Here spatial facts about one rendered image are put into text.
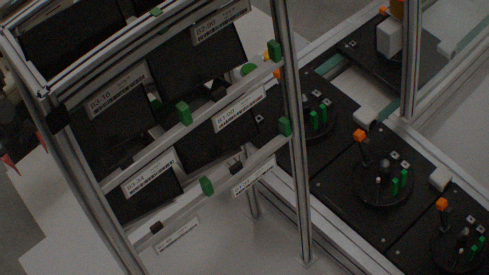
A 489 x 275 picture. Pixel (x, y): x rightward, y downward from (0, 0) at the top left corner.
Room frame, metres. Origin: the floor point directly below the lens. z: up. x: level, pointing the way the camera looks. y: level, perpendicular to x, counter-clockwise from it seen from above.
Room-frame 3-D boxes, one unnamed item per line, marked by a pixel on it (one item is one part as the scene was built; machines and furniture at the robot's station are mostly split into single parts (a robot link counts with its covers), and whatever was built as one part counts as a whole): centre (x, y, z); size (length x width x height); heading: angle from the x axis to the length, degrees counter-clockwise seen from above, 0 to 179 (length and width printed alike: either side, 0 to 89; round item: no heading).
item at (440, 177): (0.71, -0.27, 1.01); 0.24 x 0.24 x 0.13; 31
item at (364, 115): (0.92, -0.14, 1.01); 0.24 x 0.24 x 0.13; 31
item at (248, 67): (1.11, -0.04, 0.96); 0.04 x 0.04 x 0.02
